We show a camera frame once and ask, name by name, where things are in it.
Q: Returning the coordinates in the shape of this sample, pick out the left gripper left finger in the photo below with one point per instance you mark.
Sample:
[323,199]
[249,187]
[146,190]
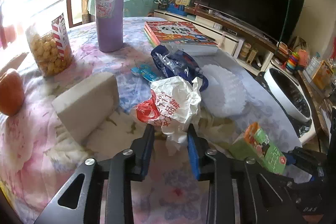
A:
[79,199]

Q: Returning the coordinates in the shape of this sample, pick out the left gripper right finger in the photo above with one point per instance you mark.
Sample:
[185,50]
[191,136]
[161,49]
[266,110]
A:
[240,191]

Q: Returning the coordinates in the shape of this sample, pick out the green tissue pack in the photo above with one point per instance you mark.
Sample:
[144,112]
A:
[255,143]

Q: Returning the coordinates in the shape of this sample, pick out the white foam block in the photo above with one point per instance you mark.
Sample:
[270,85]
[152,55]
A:
[82,108]

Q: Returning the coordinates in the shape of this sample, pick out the white red plastic bag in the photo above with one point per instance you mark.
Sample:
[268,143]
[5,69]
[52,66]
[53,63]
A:
[173,106]

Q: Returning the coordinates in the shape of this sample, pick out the teal small snack packet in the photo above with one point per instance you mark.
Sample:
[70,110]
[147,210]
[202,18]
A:
[146,73]

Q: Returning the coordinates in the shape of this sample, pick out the blue plastic bag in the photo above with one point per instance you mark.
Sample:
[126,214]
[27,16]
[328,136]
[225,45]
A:
[178,63]

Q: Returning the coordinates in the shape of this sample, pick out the white trash bin black liner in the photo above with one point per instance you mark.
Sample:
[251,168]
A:
[292,100]

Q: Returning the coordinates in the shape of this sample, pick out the floral tablecloth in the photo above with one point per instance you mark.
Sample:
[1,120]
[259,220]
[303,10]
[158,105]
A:
[38,154]

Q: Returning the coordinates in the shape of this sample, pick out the yellow toy box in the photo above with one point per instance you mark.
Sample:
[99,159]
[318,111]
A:
[322,75]

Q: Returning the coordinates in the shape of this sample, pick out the red apple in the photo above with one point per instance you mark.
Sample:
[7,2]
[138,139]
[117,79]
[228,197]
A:
[12,92]

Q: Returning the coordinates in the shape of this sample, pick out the stack of children's books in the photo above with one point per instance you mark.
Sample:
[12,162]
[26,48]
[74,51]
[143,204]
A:
[182,36]

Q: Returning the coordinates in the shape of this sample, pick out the white TV cabinet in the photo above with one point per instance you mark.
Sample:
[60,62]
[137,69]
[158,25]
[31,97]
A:
[229,41]

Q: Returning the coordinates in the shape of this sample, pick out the clear snack jar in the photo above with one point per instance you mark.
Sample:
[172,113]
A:
[48,41]

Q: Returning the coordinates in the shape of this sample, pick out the purple thermos bottle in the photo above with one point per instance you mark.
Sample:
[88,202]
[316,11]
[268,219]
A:
[109,24]

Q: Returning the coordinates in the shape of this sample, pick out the rainbow stacking ring toy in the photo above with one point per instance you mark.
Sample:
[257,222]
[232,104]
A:
[292,63]

